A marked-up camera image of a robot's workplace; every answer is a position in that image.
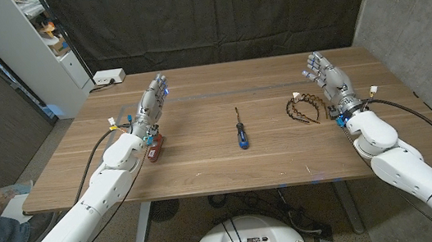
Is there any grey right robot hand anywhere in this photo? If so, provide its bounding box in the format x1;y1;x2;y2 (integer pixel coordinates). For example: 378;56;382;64
298;46;365;121

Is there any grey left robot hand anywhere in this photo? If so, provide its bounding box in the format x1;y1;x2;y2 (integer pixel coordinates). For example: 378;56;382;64
124;72;175;139

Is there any blue black screwdriver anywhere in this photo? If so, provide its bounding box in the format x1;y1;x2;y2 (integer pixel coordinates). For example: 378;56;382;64
234;106;250;151

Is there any red flat packet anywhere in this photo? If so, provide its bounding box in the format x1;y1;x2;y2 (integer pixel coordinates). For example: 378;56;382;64
144;133;167;164

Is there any white power strip box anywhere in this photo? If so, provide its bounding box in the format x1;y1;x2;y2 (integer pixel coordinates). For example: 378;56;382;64
92;67;128;87

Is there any black toothed headband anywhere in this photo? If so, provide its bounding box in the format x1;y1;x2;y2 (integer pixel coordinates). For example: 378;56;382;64
284;92;322;129

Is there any round black floor fan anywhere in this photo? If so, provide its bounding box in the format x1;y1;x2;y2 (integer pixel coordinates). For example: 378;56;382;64
148;199;183;224

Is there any cardboard box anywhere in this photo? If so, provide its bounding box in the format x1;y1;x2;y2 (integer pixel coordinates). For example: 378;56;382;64
47;34;71;58

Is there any black backdrop curtain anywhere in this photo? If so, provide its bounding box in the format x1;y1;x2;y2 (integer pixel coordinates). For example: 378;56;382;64
42;0;384;84

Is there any white table leg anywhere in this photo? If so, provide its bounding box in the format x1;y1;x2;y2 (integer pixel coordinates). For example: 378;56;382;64
128;201;157;242
332;179;366;237

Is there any orange toy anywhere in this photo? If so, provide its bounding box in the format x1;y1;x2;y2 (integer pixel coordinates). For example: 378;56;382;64
37;20;58;40

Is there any white shelf cabinet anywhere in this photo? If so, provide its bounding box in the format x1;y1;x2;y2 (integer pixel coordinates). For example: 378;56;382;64
0;0;99;128

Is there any white flat sheet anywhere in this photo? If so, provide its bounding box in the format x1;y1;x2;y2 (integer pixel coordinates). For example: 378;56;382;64
0;193;35;226

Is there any wooden wire basket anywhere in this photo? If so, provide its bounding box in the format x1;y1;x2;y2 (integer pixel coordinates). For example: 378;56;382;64
298;90;330;123

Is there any black power strip cord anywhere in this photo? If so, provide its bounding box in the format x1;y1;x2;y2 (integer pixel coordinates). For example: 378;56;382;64
89;78;117;94

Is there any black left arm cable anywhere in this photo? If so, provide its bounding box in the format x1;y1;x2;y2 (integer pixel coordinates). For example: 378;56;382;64
65;125;142;205

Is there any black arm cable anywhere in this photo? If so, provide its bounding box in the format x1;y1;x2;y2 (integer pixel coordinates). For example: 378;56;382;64
362;90;432;181
65;125;142;205

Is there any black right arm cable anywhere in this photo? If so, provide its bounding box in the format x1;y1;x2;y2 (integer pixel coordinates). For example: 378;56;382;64
362;90;432;181

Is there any black floor cable bundle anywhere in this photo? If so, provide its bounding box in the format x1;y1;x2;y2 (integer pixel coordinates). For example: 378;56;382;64
208;181;334;242

